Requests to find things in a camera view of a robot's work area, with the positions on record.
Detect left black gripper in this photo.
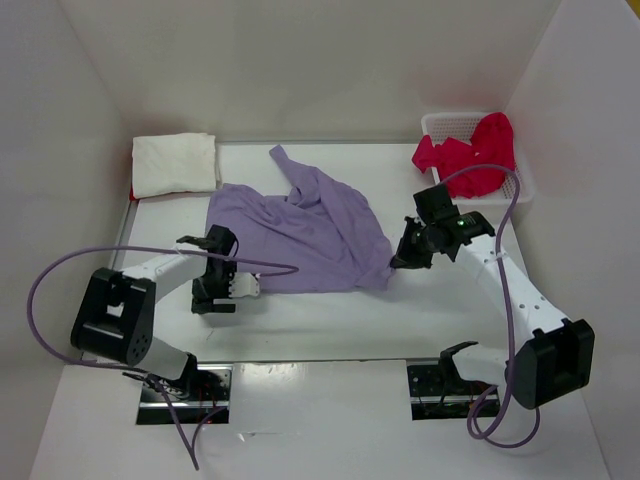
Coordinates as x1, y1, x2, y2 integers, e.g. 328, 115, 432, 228
191, 261, 236, 314

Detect lavender t shirt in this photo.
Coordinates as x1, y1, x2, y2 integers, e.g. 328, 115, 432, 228
206, 146, 393, 294

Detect white t shirt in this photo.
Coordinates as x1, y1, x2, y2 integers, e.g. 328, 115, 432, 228
131, 133, 221, 199

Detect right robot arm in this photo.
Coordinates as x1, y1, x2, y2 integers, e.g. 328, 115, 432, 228
390, 185, 595, 410

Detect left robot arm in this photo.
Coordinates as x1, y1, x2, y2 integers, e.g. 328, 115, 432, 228
70, 254, 237, 400

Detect white laundry basket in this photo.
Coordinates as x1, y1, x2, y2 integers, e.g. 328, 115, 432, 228
412, 112, 535, 206

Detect pink t shirt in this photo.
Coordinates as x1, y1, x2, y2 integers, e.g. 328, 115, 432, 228
412, 112, 516, 199

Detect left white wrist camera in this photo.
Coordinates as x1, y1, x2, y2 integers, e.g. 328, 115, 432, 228
229, 272, 261, 298

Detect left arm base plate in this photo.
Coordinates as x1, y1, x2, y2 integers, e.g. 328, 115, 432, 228
136, 363, 233, 426

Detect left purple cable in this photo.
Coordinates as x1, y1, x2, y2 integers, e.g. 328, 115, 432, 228
27, 244, 301, 472

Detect purple cable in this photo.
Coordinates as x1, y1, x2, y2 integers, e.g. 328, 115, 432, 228
27, 244, 301, 472
437, 163, 543, 447

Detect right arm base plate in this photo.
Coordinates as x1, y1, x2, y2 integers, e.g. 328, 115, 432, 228
406, 359, 489, 421

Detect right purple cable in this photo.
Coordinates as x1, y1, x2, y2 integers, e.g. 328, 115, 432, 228
437, 163, 543, 447

